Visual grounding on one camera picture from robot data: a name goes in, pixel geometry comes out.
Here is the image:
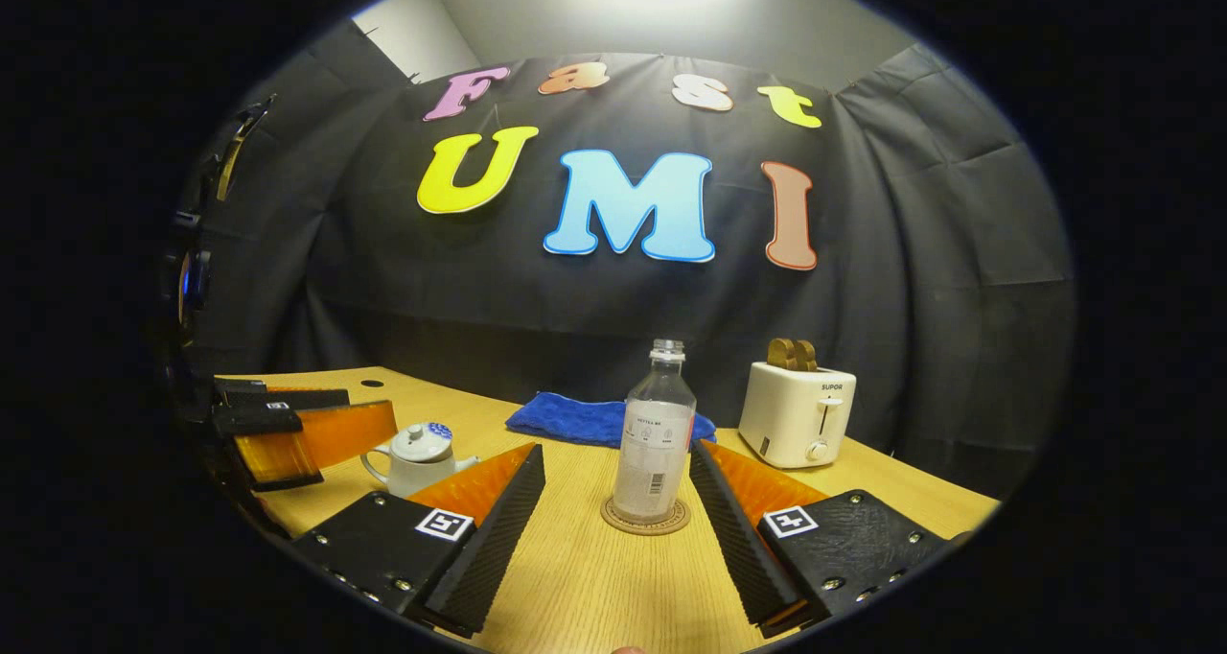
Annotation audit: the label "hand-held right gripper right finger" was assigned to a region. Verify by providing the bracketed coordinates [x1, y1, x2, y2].
[688, 438, 952, 639]

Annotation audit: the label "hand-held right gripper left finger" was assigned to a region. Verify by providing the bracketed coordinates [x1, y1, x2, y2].
[290, 443, 547, 639]

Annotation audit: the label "round beige coaster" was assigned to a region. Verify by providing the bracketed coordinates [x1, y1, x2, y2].
[600, 494, 691, 537]

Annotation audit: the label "clear water bottle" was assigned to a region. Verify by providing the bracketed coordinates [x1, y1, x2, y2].
[612, 339, 698, 526]

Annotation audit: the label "white toaster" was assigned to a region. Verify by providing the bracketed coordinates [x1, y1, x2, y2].
[737, 361, 858, 470]

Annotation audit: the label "blue towel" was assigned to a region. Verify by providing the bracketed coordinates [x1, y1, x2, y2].
[505, 391, 717, 449]

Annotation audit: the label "brown toast slices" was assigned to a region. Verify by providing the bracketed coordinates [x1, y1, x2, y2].
[766, 338, 819, 371]

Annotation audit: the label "black backdrop cloth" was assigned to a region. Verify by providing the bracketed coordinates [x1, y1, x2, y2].
[177, 21, 1079, 502]

